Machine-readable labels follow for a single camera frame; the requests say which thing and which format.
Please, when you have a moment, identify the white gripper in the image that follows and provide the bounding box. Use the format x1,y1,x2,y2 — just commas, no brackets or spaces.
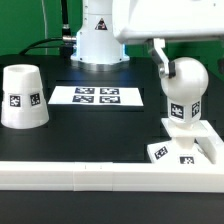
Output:
112,0,224,78

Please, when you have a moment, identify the white lamp bulb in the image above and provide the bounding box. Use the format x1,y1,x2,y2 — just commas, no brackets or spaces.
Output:
161,57,209,125

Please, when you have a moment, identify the white lamp base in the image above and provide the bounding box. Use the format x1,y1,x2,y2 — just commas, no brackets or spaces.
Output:
147,118,213,165

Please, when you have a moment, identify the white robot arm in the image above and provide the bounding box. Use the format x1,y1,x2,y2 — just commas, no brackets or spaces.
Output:
71,0,224,77

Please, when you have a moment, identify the white lamp shade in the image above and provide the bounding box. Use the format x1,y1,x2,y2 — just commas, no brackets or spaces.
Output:
1,64,49,129

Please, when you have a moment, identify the white marker sheet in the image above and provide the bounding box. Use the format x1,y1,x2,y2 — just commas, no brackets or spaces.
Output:
49,86,143,106

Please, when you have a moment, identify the black cable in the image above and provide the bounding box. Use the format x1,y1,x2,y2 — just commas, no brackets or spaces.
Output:
19,35,78,56

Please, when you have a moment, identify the white front fence rail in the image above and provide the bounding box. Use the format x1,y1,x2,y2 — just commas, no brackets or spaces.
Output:
0,161,224,193

